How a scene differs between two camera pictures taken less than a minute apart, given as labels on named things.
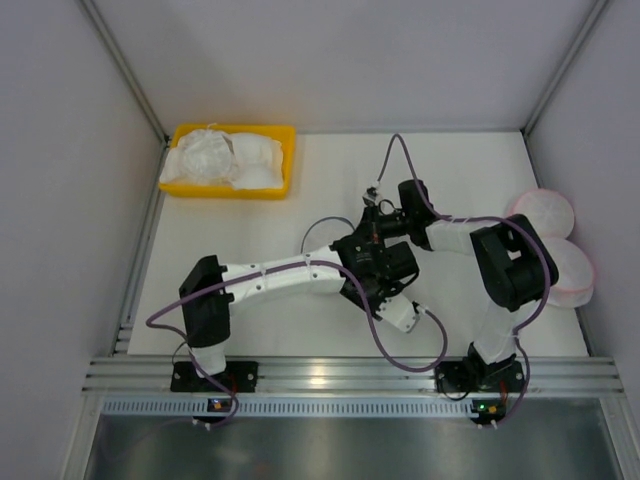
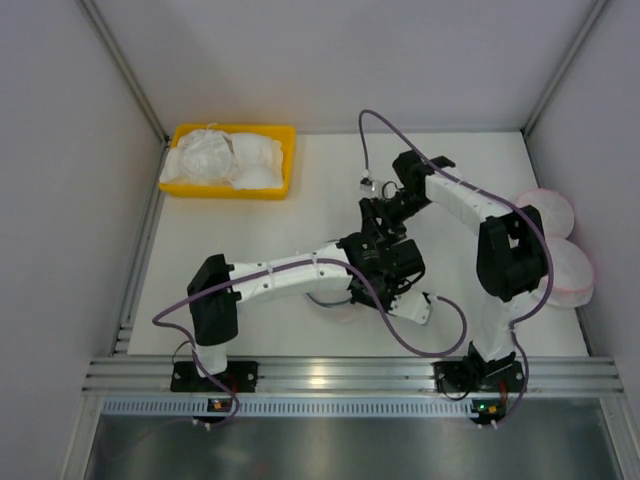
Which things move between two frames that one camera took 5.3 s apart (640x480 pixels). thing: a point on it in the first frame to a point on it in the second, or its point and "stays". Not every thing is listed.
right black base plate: [461, 376] stays
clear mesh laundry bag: [323, 232] to [328, 297]
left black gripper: [376, 291] stays
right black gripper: [373, 220] stays
